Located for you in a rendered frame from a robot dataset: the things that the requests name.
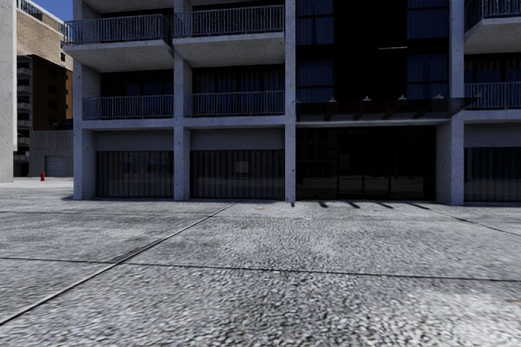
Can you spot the grey concrete balcony building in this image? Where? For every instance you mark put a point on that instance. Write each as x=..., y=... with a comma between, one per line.
x=290, y=130

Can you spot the tan brick building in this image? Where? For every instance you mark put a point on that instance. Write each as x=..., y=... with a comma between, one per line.
x=47, y=95

